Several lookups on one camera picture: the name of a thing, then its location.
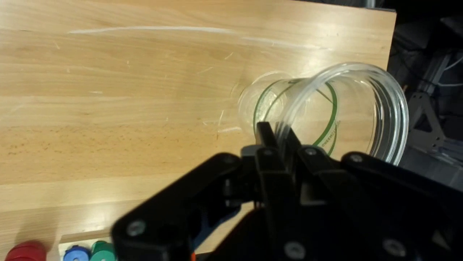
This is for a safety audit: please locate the clear plastic cup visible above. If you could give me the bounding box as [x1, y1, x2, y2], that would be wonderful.
[237, 65, 411, 168]
[251, 61, 408, 165]

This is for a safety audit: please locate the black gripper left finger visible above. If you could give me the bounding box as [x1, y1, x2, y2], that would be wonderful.
[111, 120, 293, 261]

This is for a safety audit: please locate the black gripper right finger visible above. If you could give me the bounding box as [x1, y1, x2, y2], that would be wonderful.
[286, 129, 463, 261]

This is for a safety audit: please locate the blue bottle cap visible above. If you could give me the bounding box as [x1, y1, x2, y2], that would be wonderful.
[62, 245, 92, 261]

